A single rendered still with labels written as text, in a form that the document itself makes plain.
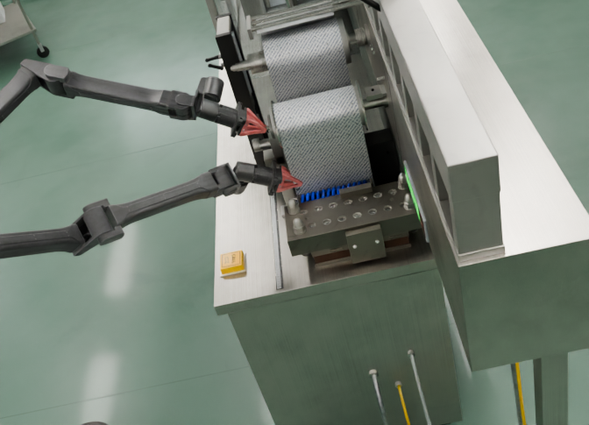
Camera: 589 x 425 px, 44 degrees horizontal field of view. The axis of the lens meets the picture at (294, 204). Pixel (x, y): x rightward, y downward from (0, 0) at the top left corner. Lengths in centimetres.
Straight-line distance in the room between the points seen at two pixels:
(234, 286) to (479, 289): 99
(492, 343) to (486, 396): 142
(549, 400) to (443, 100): 79
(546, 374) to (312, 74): 111
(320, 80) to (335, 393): 102
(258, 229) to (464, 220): 118
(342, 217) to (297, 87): 45
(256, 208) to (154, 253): 153
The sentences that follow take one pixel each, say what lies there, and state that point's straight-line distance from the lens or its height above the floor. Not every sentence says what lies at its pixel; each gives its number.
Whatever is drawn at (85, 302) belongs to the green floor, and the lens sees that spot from 382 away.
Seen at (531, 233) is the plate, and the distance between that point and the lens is 137.
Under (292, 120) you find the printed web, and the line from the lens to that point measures 208.
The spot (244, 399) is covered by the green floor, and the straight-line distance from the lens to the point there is 308.
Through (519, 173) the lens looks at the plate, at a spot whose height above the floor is 144.
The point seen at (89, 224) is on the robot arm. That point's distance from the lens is 197.
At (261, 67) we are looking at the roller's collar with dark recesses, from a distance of 229.
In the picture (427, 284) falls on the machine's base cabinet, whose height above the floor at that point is 81.
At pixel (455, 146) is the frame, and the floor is 165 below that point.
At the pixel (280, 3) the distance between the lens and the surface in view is 303.
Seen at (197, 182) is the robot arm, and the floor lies 122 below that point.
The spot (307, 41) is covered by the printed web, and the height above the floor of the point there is 139.
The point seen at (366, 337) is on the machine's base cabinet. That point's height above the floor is 63.
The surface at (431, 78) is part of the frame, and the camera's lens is 141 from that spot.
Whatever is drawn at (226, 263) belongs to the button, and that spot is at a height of 92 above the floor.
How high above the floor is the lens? 237
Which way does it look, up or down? 38 degrees down
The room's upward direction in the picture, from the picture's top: 17 degrees counter-clockwise
